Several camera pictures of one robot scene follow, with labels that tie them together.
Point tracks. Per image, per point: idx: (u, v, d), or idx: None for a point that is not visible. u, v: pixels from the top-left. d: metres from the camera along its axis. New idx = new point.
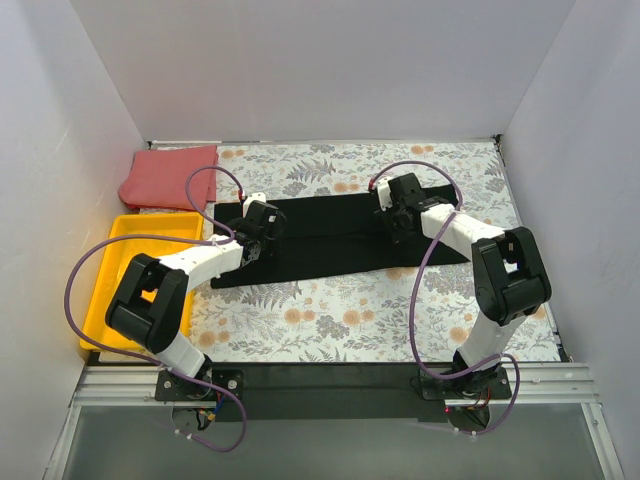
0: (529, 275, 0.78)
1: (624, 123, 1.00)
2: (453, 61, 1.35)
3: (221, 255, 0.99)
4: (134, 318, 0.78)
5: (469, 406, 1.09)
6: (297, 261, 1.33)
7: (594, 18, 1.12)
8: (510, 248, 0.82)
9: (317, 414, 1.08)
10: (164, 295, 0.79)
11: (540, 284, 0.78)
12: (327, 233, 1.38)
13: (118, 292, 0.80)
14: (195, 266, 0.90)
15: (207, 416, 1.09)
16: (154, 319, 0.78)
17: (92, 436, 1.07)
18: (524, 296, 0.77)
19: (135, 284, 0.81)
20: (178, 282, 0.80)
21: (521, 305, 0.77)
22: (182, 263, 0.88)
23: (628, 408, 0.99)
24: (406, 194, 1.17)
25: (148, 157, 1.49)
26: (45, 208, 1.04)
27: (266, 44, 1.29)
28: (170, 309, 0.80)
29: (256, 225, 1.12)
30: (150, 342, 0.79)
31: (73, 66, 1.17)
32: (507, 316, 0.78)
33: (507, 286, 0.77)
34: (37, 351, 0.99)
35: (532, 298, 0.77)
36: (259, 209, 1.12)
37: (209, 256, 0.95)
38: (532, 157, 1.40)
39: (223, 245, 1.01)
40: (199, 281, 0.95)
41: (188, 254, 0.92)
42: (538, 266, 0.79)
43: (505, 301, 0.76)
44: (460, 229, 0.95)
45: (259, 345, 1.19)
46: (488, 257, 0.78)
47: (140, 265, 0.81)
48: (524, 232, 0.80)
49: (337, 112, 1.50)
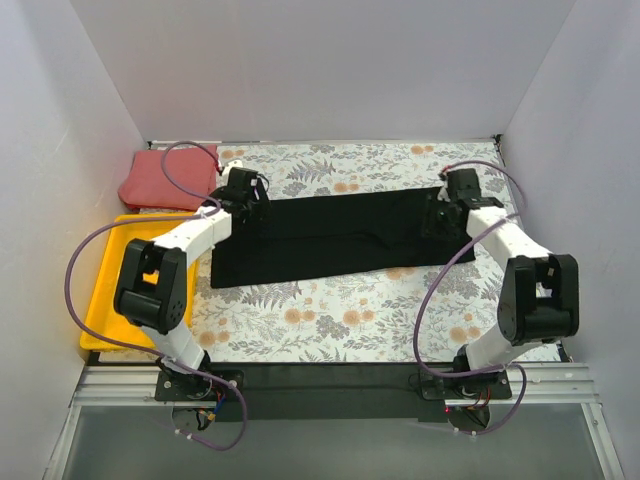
0: (560, 306, 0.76)
1: (624, 123, 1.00)
2: (453, 61, 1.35)
3: (211, 227, 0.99)
4: (142, 302, 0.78)
5: (469, 406, 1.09)
6: (294, 260, 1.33)
7: (594, 18, 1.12)
8: (550, 274, 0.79)
9: (317, 414, 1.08)
10: (166, 272, 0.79)
11: (567, 318, 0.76)
12: (327, 233, 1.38)
13: (121, 279, 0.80)
14: (190, 242, 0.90)
15: (207, 416, 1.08)
16: (161, 299, 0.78)
17: (92, 436, 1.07)
18: (545, 325, 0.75)
19: (136, 269, 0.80)
20: (178, 259, 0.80)
21: (541, 332, 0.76)
22: (176, 240, 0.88)
23: (628, 408, 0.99)
24: (461, 189, 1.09)
25: (148, 157, 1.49)
26: (44, 208, 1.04)
27: (266, 44, 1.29)
28: (175, 286, 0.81)
29: (238, 194, 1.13)
30: (161, 322, 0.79)
31: (73, 66, 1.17)
32: (522, 339, 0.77)
33: (532, 310, 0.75)
34: (37, 351, 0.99)
35: (553, 329, 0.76)
36: (240, 176, 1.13)
37: (199, 230, 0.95)
38: (532, 157, 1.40)
39: (211, 215, 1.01)
40: (195, 256, 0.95)
41: (180, 230, 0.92)
42: (572, 300, 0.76)
43: (524, 325, 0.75)
44: (504, 238, 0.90)
45: (259, 345, 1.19)
46: (521, 276, 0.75)
47: (137, 249, 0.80)
48: (567, 261, 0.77)
49: (337, 112, 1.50)
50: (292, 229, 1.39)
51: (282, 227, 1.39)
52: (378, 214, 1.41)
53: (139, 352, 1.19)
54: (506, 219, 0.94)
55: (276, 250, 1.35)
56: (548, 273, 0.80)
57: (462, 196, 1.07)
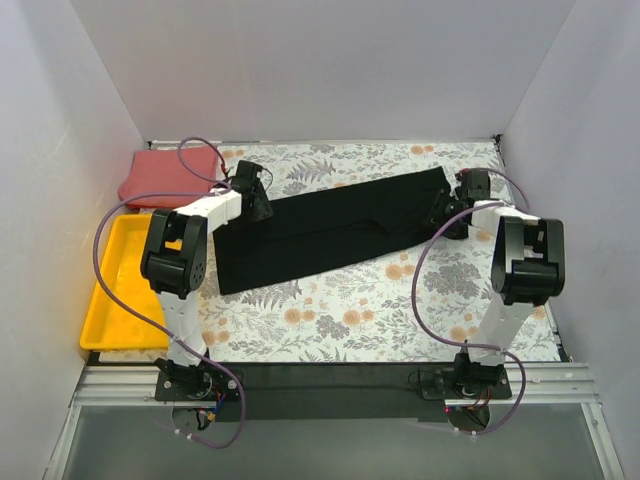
0: (547, 262, 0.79)
1: (624, 123, 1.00)
2: (453, 61, 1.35)
3: (226, 203, 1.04)
4: (167, 264, 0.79)
5: (469, 406, 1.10)
6: (296, 263, 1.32)
7: (594, 18, 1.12)
8: (538, 237, 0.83)
9: (318, 413, 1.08)
10: (190, 235, 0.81)
11: (555, 273, 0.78)
12: (327, 235, 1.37)
13: (147, 244, 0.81)
14: (210, 212, 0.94)
15: (207, 416, 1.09)
16: (186, 260, 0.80)
17: (92, 436, 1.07)
18: (531, 277, 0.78)
19: (161, 235, 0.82)
20: (201, 224, 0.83)
21: (527, 285, 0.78)
22: (198, 210, 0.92)
23: (628, 408, 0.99)
24: (472, 188, 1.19)
25: (148, 157, 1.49)
26: (44, 208, 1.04)
27: (266, 44, 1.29)
28: (199, 248, 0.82)
29: (246, 179, 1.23)
30: (184, 282, 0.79)
31: (73, 66, 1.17)
32: (509, 292, 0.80)
33: (520, 262, 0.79)
34: (37, 350, 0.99)
35: (540, 283, 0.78)
36: (248, 166, 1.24)
37: (216, 203, 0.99)
38: (532, 157, 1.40)
39: (223, 194, 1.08)
40: (214, 227, 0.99)
41: (200, 204, 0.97)
42: (558, 258, 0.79)
43: (511, 276, 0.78)
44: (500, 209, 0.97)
45: (259, 345, 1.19)
46: (509, 231, 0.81)
47: (161, 217, 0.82)
48: (554, 223, 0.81)
49: (337, 112, 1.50)
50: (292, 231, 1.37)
51: (281, 229, 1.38)
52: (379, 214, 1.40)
53: (139, 352, 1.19)
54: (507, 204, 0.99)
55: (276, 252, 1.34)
56: (537, 238, 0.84)
57: (472, 195, 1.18)
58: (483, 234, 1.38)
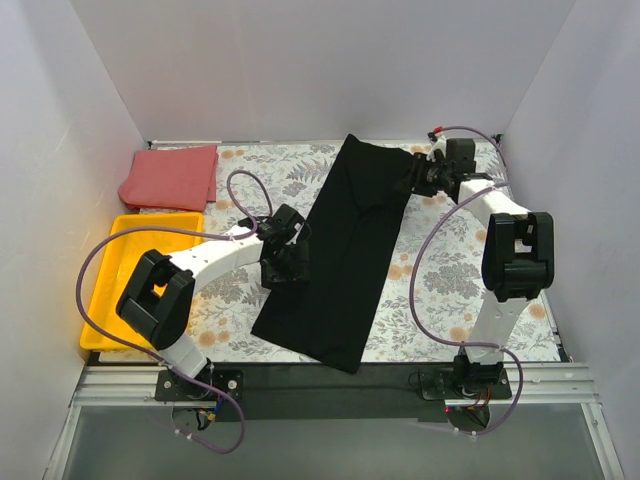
0: (536, 259, 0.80)
1: (625, 123, 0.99)
2: (453, 61, 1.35)
3: (236, 253, 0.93)
4: (141, 316, 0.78)
5: (469, 406, 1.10)
6: (343, 318, 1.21)
7: (593, 18, 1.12)
8: (528, 230, 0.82)
9: (318, 414, 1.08)
10: (170, 294, 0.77)
11: (544, 268, 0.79)
12: (360, 270, 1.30)
13: (129, 287, 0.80)
14: (207, 265, 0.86)
15: (207, 416, 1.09)
16: (159, 318, 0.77)
17: (92, 436, 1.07)
18: (525, 275, 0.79)
19: (144, 281, 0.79)
20: (185, 283, 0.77)
21: (520, 282, 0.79)
22: (193, 262, 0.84)
23: (627, 409, 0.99)
24: (457, 160, 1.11)
25: (148, 157, 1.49)
26: (45, 208, 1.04)
27: (267, 44, 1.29)
28: (178, 306, 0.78)
29: (283, 227, 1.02)
30: (154, 340, 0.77)
31: (73, 66, 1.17)
32: (501, 289, 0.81)
33: (510, 261, 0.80)
34: (37, 351, 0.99)
35: (530, 279, 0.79)
36: (288, 211, 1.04)
37: (221, 253, 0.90)
38: (532, 158, 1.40)
39: (240, 240, 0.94)
40: (213, 277, 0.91)
41: (201, 250, 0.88)
42: (549, 252, 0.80)
43: (503, 274, 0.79)
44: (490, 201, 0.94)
45: (259, 345, 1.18)
46: (502, 229, 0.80)
47: (149, 262, 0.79)
48: (545, 217, 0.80)
49: (337, 112, 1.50)
50: (331, 273, 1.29)
51: (323, 274, 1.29)
52: (380, 213, 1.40)
53: (139, 352, 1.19)
54: (492, 190, 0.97)
55: (319, 303, 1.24)
56: (527, 231, 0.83)
57: (456, 171, 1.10)
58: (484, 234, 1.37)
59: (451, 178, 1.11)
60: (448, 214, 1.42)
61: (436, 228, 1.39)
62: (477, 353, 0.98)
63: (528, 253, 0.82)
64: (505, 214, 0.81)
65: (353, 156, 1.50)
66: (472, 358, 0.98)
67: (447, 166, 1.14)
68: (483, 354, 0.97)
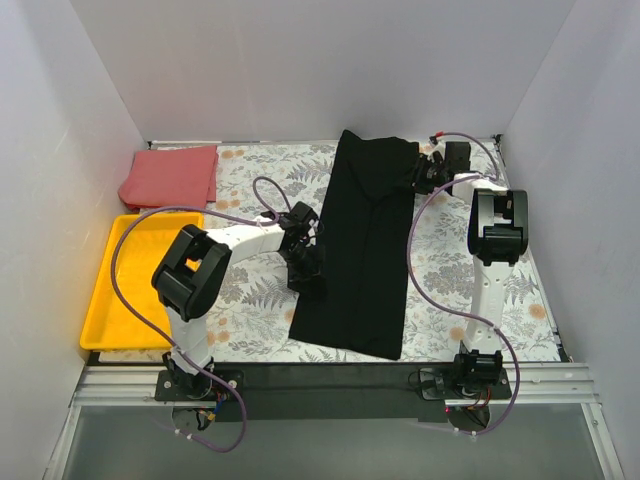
0: (513, 227, 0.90)
1: (624, 123, 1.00)
2: (453, 61, 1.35)
3: (263, 237, 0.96)
4: (177, 284, 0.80)
5: (469, 406, 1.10)
6: (350, 317, 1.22)
7: (593, 17, 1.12)
8: (507, 206, 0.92)
9: (318, 414, 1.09)
10: (209, 263, 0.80)
11: (520, 236, 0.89)
12: (366, 268, 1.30)
13: (166, 258, 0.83)
14: (238, 244, 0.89)
15: (207, 416, 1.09)
16: (196, 285, 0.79)
17: (92, 436, 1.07)
18: (503, 240, 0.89)
19: (182, 252, 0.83)
20: (224, 253, 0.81)
21: (499, 247, 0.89)
22: (226, 239, 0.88)
23: (628, 409, 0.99)
24: (453, 159, 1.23)
25: (148, 157, 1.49)
26: (44, 208, 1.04)
27: (267, 44, 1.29)
28: (215, 276, 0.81)
29: (299, 221, 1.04)
30: (188, 307, 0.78)
31: (72, 65, 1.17)
32: (481, 253, 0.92)
33: (490, 226, 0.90)
34: (38, 351, 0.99)
35: (508, 244, 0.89)
36: (304, 207, 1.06)
37: (251, 234, 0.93)
38: (532, 157, 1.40)
39: (265, 227, 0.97)
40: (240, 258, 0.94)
41: (233, 230, 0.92)
42: (523, 222, 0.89)
43: (481, 238, 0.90)
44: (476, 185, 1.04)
45: (259, 345, 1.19)
46: (480, 201, 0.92)
47: (188, 235, 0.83)
48: (522, 193, 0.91)
49: (337, 112, 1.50)
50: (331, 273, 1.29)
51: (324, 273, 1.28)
52: (391, 210, 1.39)
53: (139, 352, 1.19)
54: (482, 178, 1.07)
55: (339, 302, 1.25)
56: (506, 206, 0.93)
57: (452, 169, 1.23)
58: None
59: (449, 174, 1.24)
60: (449, 214, 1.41)
61: (435, 228, 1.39)
62: (476, 337, 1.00)
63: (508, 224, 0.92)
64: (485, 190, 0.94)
65: (355, 153, 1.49)
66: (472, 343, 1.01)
67: (446, 165, 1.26)
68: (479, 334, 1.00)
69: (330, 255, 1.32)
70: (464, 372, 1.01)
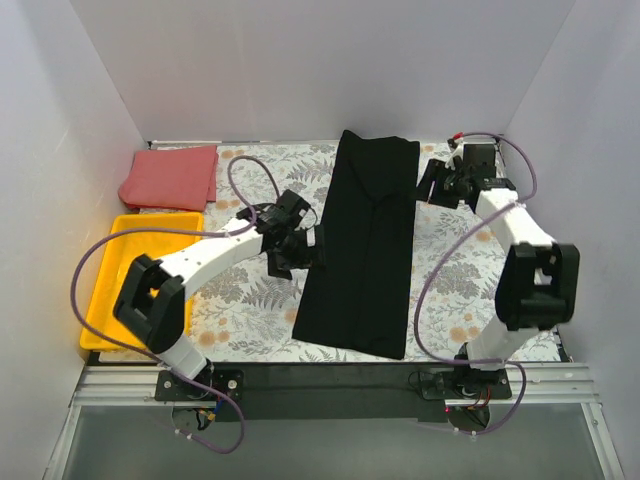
0: (557, 295, 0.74)
1: (625, 123, 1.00)
2: (453, 61, 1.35)
3: (233, 250, 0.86)
4: (137, 322, 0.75)
5: (469, 406, 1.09)
6: (351, 318, 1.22)
7: (593, 18, 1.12)
8: (551, 261, 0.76)
9: (317, 414, 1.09)
10: (161, 303, 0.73)
11: (565, 306, 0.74)
12: (366, 268, 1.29)
13: (123, 291, 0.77)
14: (200, 267, 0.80)
15: (207, 416, 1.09)
16: (153, 326, 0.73)
17: (92, 436, 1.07)
18: (544, 311, 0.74)
19: (137, 286, 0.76)
20: (175, 292, 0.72)
21: (538, 317, 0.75)
22: (184, 266, 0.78)
23: (627, 409, 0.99)
24: (476, 165, 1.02)
25: (147, 157, 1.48)
26: (44, 208, 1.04)
27: (267, 44, 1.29)
28: (171, 313, 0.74)
29: (288, 214, 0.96)
30: (150, 345, 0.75)
31: (72, 64, 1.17)
32: (515, 321, 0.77)
33: (527, 298, 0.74)
34: (38, 351, 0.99)
35: (549, 315, 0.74)
36: (292, 198, 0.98)
37: (216, 253, 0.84)
38: (532, 157, 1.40)
39: (235, 236, 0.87)
40: (209, 278, 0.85)
41: (193, 251, 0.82)
42: (569, 288, 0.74)
43: (521, 307, 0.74)
44: (509, 221, 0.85)
45: (259, 345, 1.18)
46: (525, 264, 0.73)
47: (140, 267, 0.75)
48: (572, 254, 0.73)
49: (337, 113, 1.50)
50: (331, 273, 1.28)
51: (325, 273, 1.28)
52: (391, 210, 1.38)
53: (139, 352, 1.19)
54: (517, 205, 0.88)
55: (339, 301, 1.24)
56: (549, 260, 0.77)
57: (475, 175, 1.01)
58: (484, 233, 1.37)
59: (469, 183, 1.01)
60: (449, 214, 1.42)
61: (435, 228, 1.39)
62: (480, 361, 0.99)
63: (549, 286, 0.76)
64: (525, 247, 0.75)
65: (355, 153, 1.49)
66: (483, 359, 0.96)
67: (466, 170, 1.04)
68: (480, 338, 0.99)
69: (332, 254, 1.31)
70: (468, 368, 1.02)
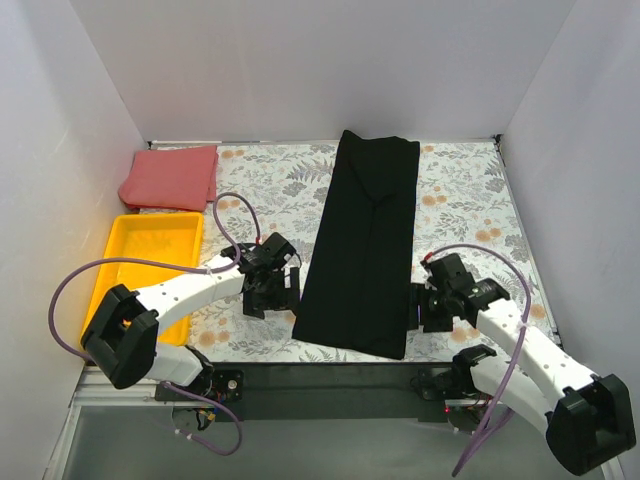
0: (616, 432, 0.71)
1: (625, 123, 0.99)
2: (452, 62, 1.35)
3: (214, 287, 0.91)
4: (105, 352, 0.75)
5: (469, 406, 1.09)
6: (351, 317, 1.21)
7: (593, 17, 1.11)
8: (595, 394, 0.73)
9: (318, 414, 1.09)
10: (131, 337, 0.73)
11: (626, 441, 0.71)
12: (367, 268, 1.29)
13: (93, 322, 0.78)
14: (177, 303, 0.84)
15: (207, 416, 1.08)
16: (119, 360, 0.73)
17: (93, 436, 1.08)
18: (607, 453, 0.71)
19: (108, 317, 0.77)
20: (147, 327, 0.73)
21: (602, 459, 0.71)
22: (162, 300, 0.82)
23: None
24: (452, 276, 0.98)
25: (148, 157, 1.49)
26: (44, 208, 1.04)
27: (266, 45, 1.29)
28: (141, 349, 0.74)
29: (271, 256, 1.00)
30: (113, 381, 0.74)
31: (72, 65, 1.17)
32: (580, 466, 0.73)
33: (591, 447, 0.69)
34: (38, 352, 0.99)
35: (613, 452, 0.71)
36: (279, 242, 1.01)
37: (196, 289, 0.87)
38: (531, 158, 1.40)
39: (215, 275, 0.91)
40: (187, 312, 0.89)
41: (171, 286, 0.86)
42: (628, 422, 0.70)
43: (586, 461, 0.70)
44: (535, 357, 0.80)
45: (260, 345, 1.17)
46: (584, 421, 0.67)
47: (114, 299, 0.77)
48: (618, 386, 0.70)
49: (337, 113, 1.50)
50: (332, 273, 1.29)
51: (326, 273, 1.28)
52: (392, 210, 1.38)
53: None
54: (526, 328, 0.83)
55: (339, 301, 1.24)
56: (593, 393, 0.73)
57: (457, 285, 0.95)
58: (484, 233, 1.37)
59: (460, 298, 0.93)
60: (449, 214, 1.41)
61: (436, 228, 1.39)
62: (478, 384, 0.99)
63: (600, 420, 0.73)
64: (573, 396, 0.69)
65: (355, 153, 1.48)
66: (511, 403, 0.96)
67: (445, 288, 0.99)
68: (488, 371, 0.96)
69: (333, 254, 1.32)
70: (472, 379, 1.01)
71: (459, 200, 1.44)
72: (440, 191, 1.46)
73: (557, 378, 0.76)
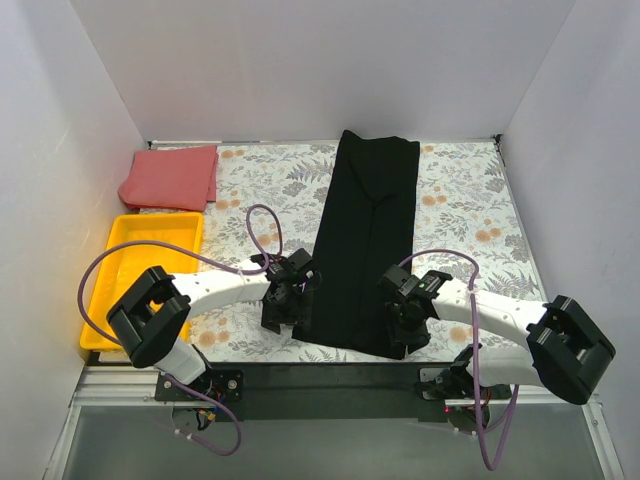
0: (591, 344, 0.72)
1: (624, 123, 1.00)
2: (452, 62, 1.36)
3: (240, 287, 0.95)
4: (129, 329, 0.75)
5: (469, 406, 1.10)
6: (350, 316, 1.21)
7: (593, 17, 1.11)
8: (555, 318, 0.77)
9: (317, 414, 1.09)
10: (162, 317, 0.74)
11: (603, 347, 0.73)
12: (366, 268, 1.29)
13: (124, 297, 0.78)
14: (207, 294, 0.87)
15: (207, 416, 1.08)
16: (144, 337, 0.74)
17: (93, 436, 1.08)
18: (596, 371, 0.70)
19: (140, 294, 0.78)
20: (180, 309, 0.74)
21: (597, 377, 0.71)
22: (193, 288, 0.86)
23: (627, 409, 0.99)
24: (399, 284, 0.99)
25: (148, 157, 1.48)
26: (44, 208, 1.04)
27: (267, 44, 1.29)
28: (167, 331, 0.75)
29: (294, 271, 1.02)
30: (132, 358, 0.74)
31: (73, 65, 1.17)
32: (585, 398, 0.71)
33: (579, 369, 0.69)
34: (38, 351, 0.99)
35: (602, 364, 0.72)
36: (303, 257, 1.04)
37: (226, 284, 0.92)
38: (531, 157, 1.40)
39: (243, 277, 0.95)
40: (210, 306, 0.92)
41: (203, 277, 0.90)
42: (594, 330, 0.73)
43: (584, 383, 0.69)
44: (493, 313, 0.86)
45: (260, 345, 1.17)
46: (552, 342, 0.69)
47: (150, 279, 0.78)
48: (568, 303, 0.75)
49: (337, 113, 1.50)
50: (331, 272, 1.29)
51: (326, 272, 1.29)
52: (392, 210, 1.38)
53: None
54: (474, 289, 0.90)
55: (339, 300, 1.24)
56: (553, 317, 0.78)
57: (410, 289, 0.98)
58: (484, 233, 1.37)
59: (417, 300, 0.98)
60: (449, 214, 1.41)
61: (436, 228, 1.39)
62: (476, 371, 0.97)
63: (575, 344, 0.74)
64: (538, 329, 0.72)
65: (355, 153, 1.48)
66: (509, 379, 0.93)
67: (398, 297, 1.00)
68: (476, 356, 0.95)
69: (334, 254, 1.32)
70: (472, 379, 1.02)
71: (459, 200, 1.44)
72: (440, 190, 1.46)
73: (516, 321, 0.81)
